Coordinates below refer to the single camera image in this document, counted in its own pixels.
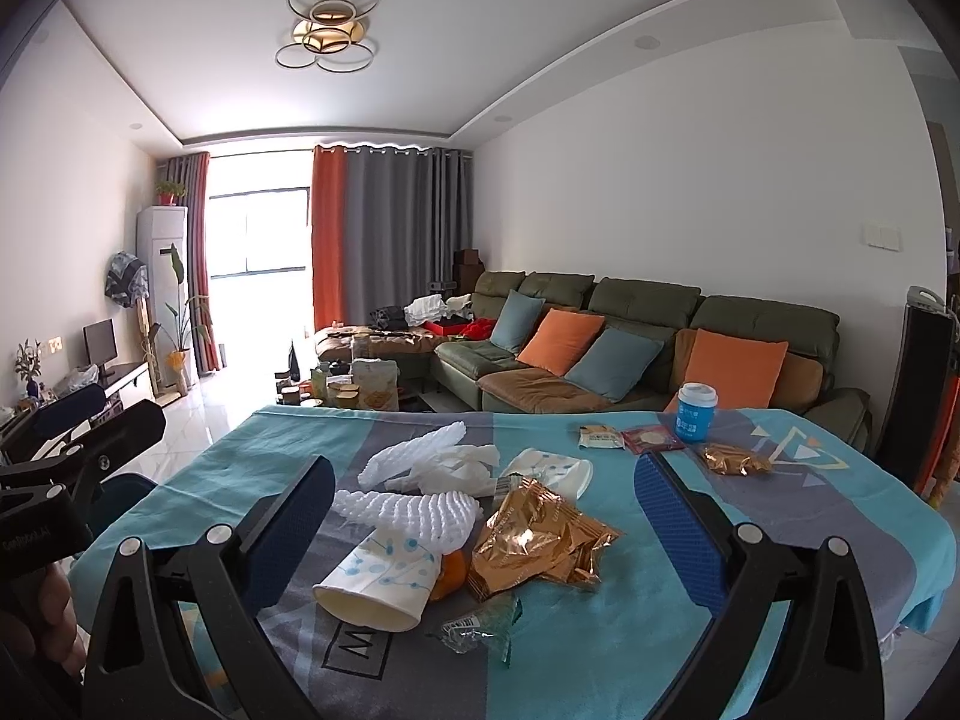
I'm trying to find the paper cup blue dots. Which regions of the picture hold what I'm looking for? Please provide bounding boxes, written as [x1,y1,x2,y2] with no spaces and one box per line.
[313,528,441,634]
[501,449,594,502]

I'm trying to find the large gold foil wrapper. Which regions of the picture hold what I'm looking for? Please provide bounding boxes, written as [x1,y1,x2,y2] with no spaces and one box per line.
[467,478,622,601]

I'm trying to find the clear green plastic wrapper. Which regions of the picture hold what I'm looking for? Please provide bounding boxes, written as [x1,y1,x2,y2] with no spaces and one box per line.
[431,593,523,667]

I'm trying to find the orange peel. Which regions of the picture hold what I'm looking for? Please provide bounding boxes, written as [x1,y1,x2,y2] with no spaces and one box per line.
[430,550,469,603]

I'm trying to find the white tissue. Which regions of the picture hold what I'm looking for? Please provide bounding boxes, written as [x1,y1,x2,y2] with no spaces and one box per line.
[405,444,500,499]

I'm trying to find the left hand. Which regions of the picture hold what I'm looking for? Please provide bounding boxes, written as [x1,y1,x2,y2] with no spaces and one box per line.
[2,564,86,678]

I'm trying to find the white tv cabinet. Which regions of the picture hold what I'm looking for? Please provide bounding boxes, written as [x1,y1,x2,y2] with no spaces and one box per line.
[2,362,155,465]

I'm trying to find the small black monitor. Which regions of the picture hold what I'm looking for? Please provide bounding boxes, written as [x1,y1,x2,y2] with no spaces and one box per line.
[82,319,117,379]

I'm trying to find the covered standing fan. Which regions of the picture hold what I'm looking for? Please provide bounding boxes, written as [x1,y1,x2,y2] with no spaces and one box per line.
[104,252,149,309]

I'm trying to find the tall potted plant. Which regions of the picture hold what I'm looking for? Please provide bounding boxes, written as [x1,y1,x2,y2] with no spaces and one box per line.
[149,241,208,395]

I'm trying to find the small gold snack packet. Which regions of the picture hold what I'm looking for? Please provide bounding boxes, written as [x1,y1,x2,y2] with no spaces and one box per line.
[697,442,773,476]

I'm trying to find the white standing air conditioner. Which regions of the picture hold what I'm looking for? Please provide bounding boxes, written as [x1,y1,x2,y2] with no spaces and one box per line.
[137,205,192,388]

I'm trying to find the red snack packet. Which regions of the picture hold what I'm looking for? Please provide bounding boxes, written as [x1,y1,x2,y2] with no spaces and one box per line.
[622,424,685,457]

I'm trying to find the blue cup white lid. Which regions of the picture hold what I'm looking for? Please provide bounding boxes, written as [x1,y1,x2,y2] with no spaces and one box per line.
[675,382,719,442]

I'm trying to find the orange cushion near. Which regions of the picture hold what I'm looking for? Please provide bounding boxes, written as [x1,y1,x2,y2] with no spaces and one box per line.
[672,328,789,410]

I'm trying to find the orange cushion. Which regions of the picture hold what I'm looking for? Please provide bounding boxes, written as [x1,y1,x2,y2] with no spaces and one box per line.
[517,309,605,377]
[672,328,789,410]

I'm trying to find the left striped curtain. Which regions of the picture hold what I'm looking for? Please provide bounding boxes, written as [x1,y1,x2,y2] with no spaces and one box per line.
[156,153,221,377]

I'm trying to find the white snack packet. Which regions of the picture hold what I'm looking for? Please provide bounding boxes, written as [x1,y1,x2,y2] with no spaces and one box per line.
[578,424,625,450]

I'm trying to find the cluttered coffee table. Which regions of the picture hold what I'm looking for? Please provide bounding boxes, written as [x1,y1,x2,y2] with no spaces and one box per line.
[274,325,443,411]

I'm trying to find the teal grey patterned tablecloth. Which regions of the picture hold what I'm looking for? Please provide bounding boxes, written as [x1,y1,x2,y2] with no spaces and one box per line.
[70,406,957,718]

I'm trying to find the teal cushion near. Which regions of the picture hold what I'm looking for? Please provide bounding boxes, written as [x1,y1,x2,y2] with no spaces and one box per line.
[565,327,664,403]

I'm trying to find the teal cushion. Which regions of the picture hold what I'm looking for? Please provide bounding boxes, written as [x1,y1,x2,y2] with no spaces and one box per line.
[565,327,664,403]
[490,289,545,355]

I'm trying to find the orange curtain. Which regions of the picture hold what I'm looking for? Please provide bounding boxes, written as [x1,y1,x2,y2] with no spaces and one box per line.
[311,146,347,330]

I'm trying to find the orange cushion middle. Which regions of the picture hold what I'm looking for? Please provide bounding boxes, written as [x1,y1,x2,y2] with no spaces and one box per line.
[517,309,605,377]

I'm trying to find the green sectional sofa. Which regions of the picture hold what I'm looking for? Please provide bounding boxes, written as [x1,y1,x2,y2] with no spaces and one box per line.
[431,271,872,450]

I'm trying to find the grey curtain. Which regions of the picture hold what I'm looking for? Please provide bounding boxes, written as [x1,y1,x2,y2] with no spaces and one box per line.
[343,146,473,323]

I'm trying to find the teal cushion far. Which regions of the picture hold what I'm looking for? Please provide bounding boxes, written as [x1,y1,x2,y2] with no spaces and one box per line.
[490,289,545,355]

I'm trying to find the gold ring ceiling lamp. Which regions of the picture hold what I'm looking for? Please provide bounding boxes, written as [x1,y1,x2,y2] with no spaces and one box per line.
[274,0,384,76]

